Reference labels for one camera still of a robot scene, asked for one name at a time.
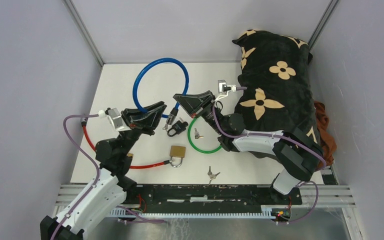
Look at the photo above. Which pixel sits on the red cable lock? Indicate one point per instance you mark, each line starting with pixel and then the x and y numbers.
pixel 84 121

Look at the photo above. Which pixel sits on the blue cable lock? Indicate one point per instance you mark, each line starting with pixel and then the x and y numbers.
pixel 174 112

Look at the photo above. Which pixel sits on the black floral pillow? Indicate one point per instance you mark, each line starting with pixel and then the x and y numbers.
pixel 278 96

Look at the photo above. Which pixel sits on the black padlock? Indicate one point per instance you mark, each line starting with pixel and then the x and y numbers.
pixel 177 128

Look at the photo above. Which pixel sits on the silver keys of brass padlock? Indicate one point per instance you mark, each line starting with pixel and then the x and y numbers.
pixel 212 176

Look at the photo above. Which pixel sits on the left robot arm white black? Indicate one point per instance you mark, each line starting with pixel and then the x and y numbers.
pixel 109 186

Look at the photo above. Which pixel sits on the brown cloth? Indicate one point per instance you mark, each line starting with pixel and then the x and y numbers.
pixel 327 141

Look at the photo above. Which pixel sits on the silver keys of green lock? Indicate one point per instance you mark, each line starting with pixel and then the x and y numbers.
pixel 197 135

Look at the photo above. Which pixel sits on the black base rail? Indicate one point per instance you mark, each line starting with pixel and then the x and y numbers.
pixel 210 201

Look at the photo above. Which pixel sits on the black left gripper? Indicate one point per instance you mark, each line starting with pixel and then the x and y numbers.
pixel 145 122

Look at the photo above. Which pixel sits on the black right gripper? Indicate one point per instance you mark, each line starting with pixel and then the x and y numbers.
pixel 199 104

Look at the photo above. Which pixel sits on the green cable lock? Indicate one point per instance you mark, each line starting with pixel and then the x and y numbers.
pixel 196 148

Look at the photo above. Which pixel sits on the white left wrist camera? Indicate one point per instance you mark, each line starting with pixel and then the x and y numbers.
pixel 115 119

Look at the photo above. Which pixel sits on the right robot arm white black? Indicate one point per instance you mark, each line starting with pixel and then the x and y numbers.
pixel 299 155

